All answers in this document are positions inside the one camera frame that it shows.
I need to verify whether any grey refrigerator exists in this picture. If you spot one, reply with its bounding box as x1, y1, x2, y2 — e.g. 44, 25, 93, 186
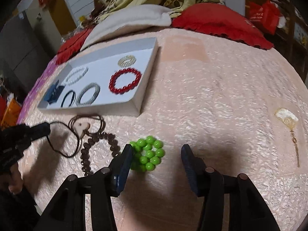
1, 12, 50, 91

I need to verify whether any brown cord wooden charm tie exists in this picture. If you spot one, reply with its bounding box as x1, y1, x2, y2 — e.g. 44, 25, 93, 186
68, 114, 106, 139

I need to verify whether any dark brown bead bracelet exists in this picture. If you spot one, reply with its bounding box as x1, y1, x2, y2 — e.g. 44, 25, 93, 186
80, 132, 122, 176

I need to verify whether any cream white pillow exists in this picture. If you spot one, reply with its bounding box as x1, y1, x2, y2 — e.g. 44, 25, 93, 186
80, 4, 173, 51

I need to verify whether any white bead bracelet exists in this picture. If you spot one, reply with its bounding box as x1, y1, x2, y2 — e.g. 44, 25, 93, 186
64, 66, 89, 86

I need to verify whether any grey woven rope bracelet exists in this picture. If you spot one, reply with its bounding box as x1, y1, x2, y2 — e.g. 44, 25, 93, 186
75, 82, 101, 106

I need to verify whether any thin black elastic hair tie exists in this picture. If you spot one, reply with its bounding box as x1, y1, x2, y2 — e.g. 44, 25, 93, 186
46, 121, 80, 158

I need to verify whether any purple patterned bed sheet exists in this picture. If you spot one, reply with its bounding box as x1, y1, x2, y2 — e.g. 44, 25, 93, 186
17, 55, 58, 124

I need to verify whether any person's left hand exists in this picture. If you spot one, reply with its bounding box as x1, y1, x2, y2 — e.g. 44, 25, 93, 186
1, 163, 23, 194

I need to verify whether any red ruffled cushion right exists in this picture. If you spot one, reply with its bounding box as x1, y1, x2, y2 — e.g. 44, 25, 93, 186
171, 3, 274, 50

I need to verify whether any red bead bracelet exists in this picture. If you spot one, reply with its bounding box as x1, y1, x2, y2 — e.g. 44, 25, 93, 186
109, 67, 143, 95

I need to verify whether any pink quilted bedspread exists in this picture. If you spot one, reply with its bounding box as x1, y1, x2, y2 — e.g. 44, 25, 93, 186
18, 27, 308, 231

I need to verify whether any black braided hair tie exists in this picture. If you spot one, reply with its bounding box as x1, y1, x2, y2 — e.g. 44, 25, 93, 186
60, 90, 77, 108

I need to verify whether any red ruffled cushion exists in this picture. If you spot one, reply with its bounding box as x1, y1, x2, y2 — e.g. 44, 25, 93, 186
55, 27, 93, 65
171, 3, 274, 50

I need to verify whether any red gift bag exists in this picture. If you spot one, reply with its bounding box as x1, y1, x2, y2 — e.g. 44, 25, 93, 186
247, 0, 281, 35

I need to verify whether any blue hair claw clip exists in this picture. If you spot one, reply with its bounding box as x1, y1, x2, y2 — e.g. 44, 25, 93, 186
43, 80, 65, 105

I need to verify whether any green bead bracelet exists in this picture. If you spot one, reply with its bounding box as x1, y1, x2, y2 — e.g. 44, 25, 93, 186
129, 136, 166, 173

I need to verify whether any red ruffled cushion left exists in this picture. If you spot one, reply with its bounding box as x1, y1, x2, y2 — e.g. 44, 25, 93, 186
55, 27, 93, 65

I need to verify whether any white shallow cardboard tray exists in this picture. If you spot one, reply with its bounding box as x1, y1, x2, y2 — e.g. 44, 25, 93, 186
37, 38, 158, 116

